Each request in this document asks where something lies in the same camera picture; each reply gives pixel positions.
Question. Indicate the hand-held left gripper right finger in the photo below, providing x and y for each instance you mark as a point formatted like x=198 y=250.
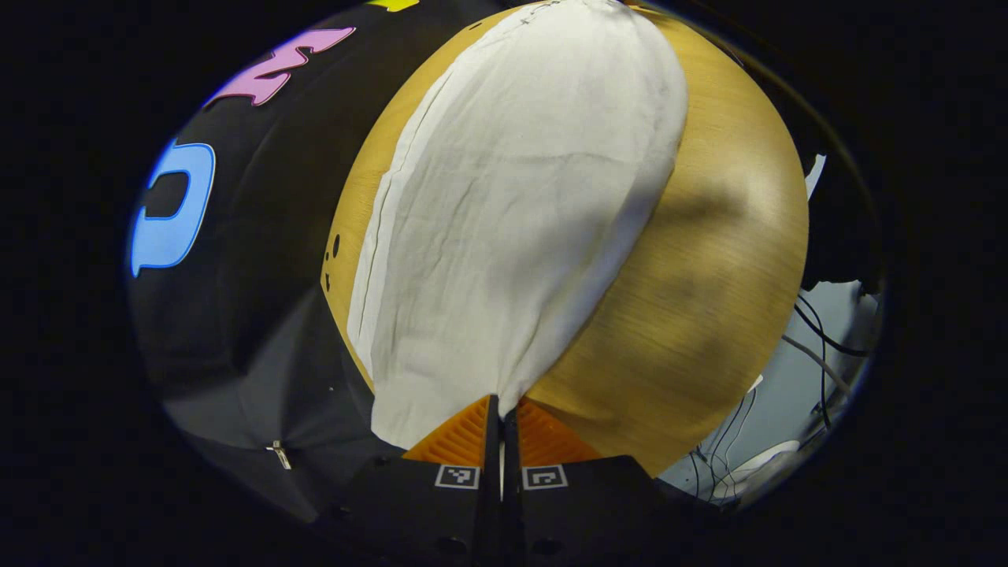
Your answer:
x=583 y=512

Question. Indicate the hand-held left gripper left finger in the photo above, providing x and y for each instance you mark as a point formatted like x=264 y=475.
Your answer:
x=425 y=512

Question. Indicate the white jeans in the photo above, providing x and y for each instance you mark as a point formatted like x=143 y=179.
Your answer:
x=512 y=220

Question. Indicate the silver clip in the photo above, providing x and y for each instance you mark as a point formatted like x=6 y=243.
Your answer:
x=279 y=455

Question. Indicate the white rounded object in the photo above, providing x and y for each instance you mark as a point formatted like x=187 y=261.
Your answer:
x=756 y=465

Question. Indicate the black backdrop cloth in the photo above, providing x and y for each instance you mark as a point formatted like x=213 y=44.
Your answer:
x=260 y=236

